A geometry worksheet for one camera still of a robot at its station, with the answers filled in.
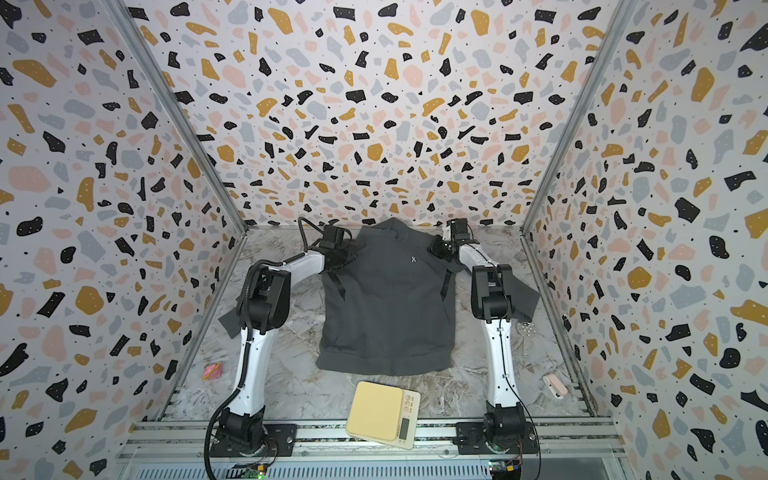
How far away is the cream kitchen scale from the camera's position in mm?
744

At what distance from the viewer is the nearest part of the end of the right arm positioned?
36.4 inches

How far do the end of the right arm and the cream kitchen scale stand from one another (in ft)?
1.44
